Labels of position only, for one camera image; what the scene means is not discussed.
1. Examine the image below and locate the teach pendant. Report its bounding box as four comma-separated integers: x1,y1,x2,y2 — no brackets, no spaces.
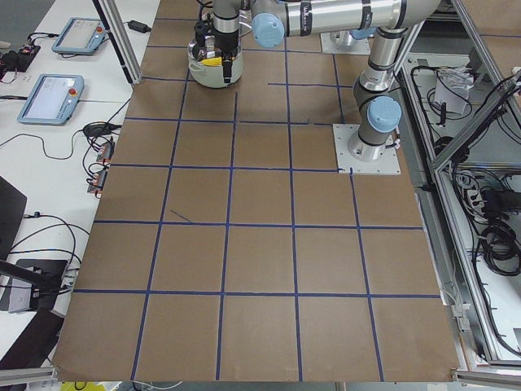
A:
51,17,106,55
17,74,85,125

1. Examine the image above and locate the pale green cooking pot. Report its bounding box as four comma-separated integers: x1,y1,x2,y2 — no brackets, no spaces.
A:
187,39,243,89

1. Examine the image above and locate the aluminium frame post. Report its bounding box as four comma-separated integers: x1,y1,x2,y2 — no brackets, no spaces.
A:
92,0,142,86

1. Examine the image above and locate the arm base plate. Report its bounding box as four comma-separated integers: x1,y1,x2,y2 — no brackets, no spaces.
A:
320,31,370,55
332,124,401,175

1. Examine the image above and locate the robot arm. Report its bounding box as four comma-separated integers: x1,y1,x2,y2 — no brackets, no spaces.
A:
187,0,439,162

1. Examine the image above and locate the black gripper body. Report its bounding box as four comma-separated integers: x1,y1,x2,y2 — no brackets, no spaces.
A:
194,20,239,63

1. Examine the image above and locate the yellow corn cob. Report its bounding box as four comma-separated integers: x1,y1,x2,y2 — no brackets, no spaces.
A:
201,57,222,67

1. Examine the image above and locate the black power brick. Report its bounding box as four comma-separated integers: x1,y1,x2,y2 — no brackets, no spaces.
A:
127,20,151,33

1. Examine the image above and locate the near teach pendant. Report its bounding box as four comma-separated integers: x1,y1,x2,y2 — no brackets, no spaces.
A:
17,74,85,125

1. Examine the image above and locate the far teach pendant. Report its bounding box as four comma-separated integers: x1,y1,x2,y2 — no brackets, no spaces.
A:
51,17,106,55

